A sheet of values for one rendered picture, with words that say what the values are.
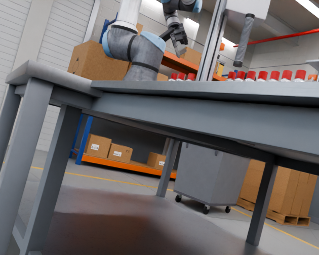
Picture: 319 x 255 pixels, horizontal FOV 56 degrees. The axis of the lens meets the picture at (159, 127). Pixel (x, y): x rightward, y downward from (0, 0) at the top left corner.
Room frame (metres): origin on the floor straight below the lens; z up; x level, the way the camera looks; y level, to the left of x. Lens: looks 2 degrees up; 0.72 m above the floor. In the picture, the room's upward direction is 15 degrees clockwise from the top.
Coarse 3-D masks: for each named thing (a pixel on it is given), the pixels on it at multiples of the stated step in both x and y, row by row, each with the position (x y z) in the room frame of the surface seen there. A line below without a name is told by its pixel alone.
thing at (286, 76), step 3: (285, 72) 1.09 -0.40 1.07; (288, 72) 1.08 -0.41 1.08; (291, 72) 1.09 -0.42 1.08; (282, 75) 1.10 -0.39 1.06; (285, 75) 1.09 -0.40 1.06; (288, 75) 1.08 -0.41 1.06; (291, 75) 1.09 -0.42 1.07; (282, 78) 1.10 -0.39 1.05; (285, 78) 1.09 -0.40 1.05; (288, 78) 1.08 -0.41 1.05
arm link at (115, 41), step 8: (128, 0) 1.20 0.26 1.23; (136, 0) 1.21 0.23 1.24; (120, 8) 1.22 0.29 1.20; (128, 8) 1.21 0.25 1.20; (136, 8) 1.22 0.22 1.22; (120, 16) 1.22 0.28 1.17; (128, 16) 1.21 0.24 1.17; (136, 16) 1.23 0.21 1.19; (112, 24) 1.23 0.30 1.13; (120, 24) 1.20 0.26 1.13; (128, 24) 1.21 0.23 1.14; (104, 32) 1.24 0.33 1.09; (112, 32) 1.22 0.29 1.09; (120, 32) 1.21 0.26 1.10; (128, 32) 1.21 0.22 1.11; (136, 32) 1.24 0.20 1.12; (104, 40) 1.23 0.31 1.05; (112, 40) 1.22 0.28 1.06; (120, 40) 1.21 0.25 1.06; (128, 40) 1.20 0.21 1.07; (104, 48) 1.24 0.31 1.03; (112, 48) 1.23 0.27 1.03; (120, 48) 1.21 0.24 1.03; (112, 56) 1.26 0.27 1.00; (120, 56) 1.24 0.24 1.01
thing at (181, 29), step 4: (172, 24) 1.59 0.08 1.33; (176, 24) 1.59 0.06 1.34; (180, 24) 1.60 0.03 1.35; (168, 28) 1.61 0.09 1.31; (176, 28) 1.62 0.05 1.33; (180, 28) 1.59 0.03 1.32; (176, 32) 1.56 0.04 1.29; (180, 32) 1.56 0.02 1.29; (184, 32) 1.56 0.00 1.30; (176, 36) 1.57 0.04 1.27; (180, 36) 1.56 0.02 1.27; (184, 36) 1.55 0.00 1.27; (176, 40) 1.56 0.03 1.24; (180, 40) 1.56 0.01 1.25; (184, 40) 1.57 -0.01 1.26; (184, 44) 1.59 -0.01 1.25
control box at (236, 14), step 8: (232, 0) 1.16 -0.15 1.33; (240, 0) 1.17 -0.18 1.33; (248, 0) 1.17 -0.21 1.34; (256, 0) 1.17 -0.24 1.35; (264, 0) 1.17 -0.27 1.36; (224, 8) 1.18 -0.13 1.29; (232, 8) 1.17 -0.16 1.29; (240, 8) 1.17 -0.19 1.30; (248, 8) 1.17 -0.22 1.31; (256, 8) 1.17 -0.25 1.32; (264, 8) 1.17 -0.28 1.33; (232, 16) 1.21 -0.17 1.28; (240, 16) 1.20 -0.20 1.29; (256, 16) 1.17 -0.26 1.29; (264, 16) 1.17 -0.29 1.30; (256, 24) 1.23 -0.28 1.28
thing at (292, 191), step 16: (256, 160) 4.72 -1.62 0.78; (256, 176) 4.67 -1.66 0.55; (288, 176) 4.27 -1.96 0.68; (304, 176) 4.50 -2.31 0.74; (240, 192) 4.83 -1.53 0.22; (256, 192) 4.61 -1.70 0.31; (272, 192) 4.40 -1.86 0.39; (288, 192) 4.30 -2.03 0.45; (304, 192) 4.57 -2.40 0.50; (272, 208) 4.35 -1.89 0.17; (288, 208) 4.36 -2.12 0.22; (304, 208) 4.64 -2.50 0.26; (288, 224) 4.31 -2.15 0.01; (304, 224) 4.68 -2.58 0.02
